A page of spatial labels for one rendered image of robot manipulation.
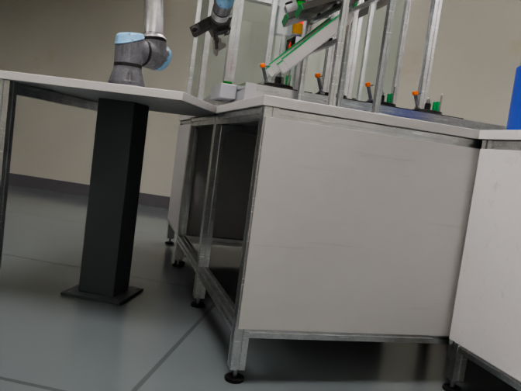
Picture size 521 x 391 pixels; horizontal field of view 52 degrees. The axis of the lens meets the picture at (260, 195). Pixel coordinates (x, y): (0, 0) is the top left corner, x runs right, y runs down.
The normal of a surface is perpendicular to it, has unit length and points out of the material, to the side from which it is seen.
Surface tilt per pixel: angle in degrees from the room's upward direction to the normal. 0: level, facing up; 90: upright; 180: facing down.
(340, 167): 90
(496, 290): 90
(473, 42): 90
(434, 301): 90
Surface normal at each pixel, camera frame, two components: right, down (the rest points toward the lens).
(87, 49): -0.16, 0.06
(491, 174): -0.95, -0.11
